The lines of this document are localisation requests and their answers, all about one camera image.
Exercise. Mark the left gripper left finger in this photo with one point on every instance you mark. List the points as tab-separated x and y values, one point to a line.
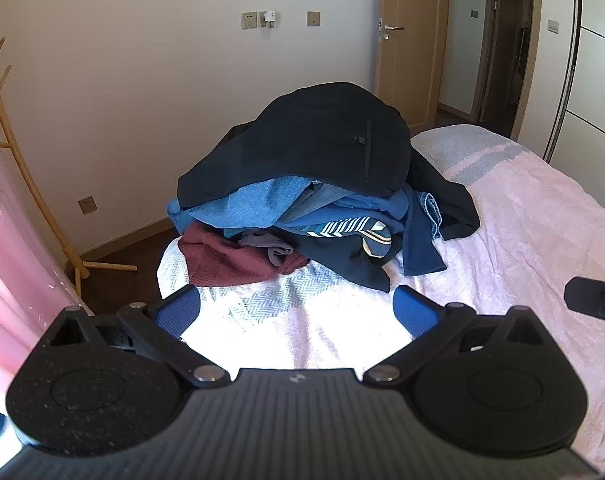
156	333

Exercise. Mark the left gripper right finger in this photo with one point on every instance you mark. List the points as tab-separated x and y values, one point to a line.
434	329

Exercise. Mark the black trousers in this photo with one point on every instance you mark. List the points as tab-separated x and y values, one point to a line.
336	133

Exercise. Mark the maroon sweater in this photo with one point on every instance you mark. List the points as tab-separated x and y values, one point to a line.
214	261

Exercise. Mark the wooden coat rack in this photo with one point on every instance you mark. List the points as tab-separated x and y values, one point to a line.
10	143

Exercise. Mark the navy patterned garment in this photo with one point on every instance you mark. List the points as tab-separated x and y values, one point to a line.
345	256

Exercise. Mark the pink curtain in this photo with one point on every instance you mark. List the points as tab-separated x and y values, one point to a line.
33	288

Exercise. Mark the grey garment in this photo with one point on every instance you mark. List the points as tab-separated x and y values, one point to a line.
277	250

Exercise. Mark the white wardrobe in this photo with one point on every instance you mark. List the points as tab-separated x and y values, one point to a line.
563	114

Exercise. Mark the blue denim garment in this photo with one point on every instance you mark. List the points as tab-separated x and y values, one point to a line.
315	209

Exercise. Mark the wooden door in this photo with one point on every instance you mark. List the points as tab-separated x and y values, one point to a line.
409	66

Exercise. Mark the low wall socket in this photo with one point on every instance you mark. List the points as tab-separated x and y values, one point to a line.
87	205

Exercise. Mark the beige wall switch right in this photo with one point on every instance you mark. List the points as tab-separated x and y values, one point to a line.
313	18

